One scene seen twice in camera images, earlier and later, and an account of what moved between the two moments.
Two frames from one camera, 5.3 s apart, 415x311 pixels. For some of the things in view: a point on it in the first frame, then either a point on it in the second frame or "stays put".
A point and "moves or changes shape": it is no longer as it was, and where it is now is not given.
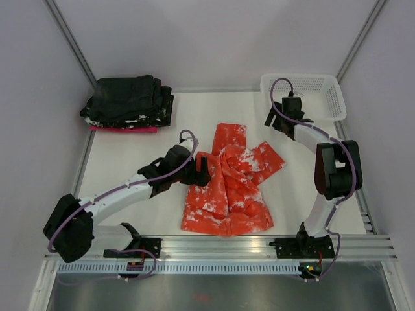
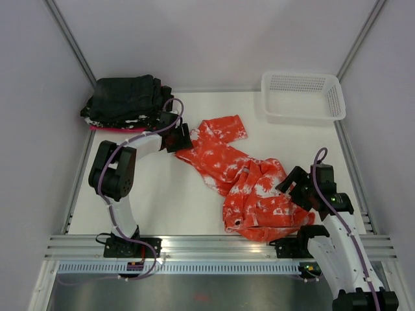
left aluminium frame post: [69, 33] stays put
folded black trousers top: [127, 98] stays put
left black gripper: [198, 178] to [184, 144]
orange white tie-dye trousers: [231, 205] moves or changes shape
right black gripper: [272, 113] to [297, 175]
